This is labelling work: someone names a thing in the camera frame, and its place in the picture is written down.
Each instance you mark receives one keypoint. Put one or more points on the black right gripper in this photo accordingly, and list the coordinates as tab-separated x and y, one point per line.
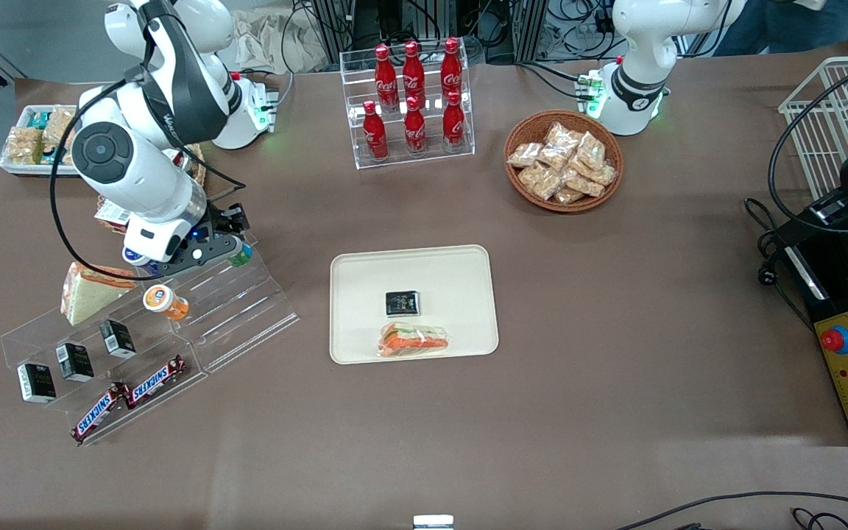
223	221

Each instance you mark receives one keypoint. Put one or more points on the green gum bottle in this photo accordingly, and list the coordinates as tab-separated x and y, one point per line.
242	255

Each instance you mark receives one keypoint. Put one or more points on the orange gum bottle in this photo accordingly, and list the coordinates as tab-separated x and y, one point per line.
165	302

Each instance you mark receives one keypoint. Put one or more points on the white rectangular snack tray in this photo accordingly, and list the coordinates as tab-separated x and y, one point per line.
26	171

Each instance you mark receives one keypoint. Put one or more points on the cream serving tray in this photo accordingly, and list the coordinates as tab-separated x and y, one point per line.
461	294

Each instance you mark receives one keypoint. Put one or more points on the oval wicker basket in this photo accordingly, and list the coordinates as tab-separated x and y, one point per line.
199	165

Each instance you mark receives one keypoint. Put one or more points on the clear acrylic tiered stand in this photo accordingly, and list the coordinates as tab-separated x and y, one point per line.
232	324

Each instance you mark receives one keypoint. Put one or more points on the black control box yellow panel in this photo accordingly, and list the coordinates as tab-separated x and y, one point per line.
840	294

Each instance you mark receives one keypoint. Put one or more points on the red box with white label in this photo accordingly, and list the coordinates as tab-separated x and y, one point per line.
111	213

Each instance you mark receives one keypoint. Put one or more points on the wrapped triangle sandwich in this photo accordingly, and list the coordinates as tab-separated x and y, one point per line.
93	294

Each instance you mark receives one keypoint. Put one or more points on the small black box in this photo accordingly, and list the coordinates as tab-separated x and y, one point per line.
74	362
118	339
36	383

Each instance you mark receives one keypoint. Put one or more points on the red emergency stop button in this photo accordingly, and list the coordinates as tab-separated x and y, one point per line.
836	339

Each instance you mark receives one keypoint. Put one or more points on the Snickers bar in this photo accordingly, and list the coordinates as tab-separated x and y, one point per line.
100	412
155	383

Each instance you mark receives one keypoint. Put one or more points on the red Coca-Cola bottle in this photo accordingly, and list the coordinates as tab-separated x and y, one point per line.
414	70
375	136
454	125
451	70
415	131
386	77

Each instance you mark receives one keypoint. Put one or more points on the person in blue jeans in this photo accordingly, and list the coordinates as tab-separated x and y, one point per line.
785	26

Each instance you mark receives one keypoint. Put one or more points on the small black packet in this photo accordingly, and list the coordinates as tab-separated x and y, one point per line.
403	303

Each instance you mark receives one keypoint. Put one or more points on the teal snack pack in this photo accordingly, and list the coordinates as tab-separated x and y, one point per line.
53	154
39	119

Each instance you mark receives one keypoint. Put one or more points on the rice cracker snack pack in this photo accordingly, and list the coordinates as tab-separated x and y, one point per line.
23	145
59	124

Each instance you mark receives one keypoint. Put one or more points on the wrapped sandwich with orange filling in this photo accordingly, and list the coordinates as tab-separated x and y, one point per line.
413	340

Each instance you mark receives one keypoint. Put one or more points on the clear acrylic bottle rack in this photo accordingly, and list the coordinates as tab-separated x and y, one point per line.
461	125

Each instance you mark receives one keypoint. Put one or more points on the clear bag of crackers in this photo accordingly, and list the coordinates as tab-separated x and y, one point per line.
540	182
592	149
562	138
605	174
584	182
525	154
570	195

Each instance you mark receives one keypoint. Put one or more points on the round wicker basket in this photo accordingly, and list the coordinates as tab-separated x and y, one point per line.
531	124

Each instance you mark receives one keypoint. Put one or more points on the small silver white object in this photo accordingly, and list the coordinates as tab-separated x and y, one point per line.
433	522

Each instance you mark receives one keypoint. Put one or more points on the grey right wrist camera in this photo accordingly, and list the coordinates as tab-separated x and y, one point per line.
196	255

